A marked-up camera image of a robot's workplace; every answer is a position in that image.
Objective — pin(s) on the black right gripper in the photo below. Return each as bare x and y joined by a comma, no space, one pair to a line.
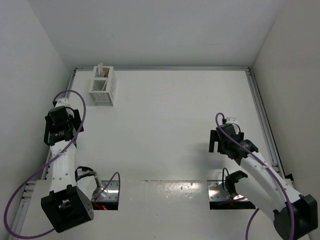
213,138

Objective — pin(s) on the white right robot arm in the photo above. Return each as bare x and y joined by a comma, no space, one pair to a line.
293,214

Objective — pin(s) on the white slotted organizer box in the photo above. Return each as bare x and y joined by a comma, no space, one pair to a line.
96,84

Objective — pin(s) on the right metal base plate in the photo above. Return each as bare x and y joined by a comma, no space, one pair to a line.
216,193

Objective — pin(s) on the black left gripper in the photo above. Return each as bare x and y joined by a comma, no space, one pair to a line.
75,120

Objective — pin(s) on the black gold mascara tube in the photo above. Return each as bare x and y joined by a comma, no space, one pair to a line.
106,72

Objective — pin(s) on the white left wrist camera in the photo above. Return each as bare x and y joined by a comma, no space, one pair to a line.
61,102

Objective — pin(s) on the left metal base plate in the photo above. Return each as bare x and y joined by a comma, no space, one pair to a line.
109,194

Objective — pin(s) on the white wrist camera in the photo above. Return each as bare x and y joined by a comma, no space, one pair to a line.
61,102
230,120

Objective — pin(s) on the metal base plate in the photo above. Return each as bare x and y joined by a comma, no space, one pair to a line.
109,194
216,193

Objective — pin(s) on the pink makeup pen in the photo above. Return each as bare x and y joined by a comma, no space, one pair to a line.
101,69

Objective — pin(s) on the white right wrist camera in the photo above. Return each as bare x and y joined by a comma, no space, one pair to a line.
230,120

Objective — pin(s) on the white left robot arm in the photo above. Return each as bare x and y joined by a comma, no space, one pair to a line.
66,205

